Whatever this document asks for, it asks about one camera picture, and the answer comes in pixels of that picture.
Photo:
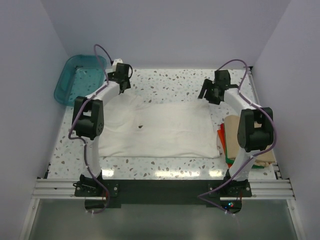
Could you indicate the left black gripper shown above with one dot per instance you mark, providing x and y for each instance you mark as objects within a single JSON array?
[{"x": 111, "y": 75}]

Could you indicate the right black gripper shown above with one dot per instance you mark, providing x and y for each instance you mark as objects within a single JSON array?
[{"x": 207, "y": 83}]

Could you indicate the white printed t shirt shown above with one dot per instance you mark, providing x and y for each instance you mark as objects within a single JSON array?
[{"x": 133, "y": 128}]

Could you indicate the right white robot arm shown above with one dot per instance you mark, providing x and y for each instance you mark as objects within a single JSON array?
[{"x": 255, "y": 133}]

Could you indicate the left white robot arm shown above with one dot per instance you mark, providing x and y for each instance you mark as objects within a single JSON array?
[{"x": 88, "y": 115}]

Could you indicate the teal plastic basket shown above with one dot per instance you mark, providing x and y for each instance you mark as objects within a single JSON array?
[{"x": 81, "y": 76}]

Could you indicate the orange folded t shirt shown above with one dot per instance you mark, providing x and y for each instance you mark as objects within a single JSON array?
[{"x": 221, "y": 142}]

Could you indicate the green folded t shirt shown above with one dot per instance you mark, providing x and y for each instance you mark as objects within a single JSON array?
[{"x": 230, "y": 162}]

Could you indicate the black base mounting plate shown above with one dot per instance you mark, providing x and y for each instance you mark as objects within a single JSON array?
[{"x": 230, "y": 205}]

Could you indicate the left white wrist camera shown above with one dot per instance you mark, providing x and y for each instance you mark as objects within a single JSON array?
[{"x": 116, "y": 61}]

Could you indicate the aluminium frame rail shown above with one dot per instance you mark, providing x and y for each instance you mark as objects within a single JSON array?
[{"x": 64, "y": 189}]

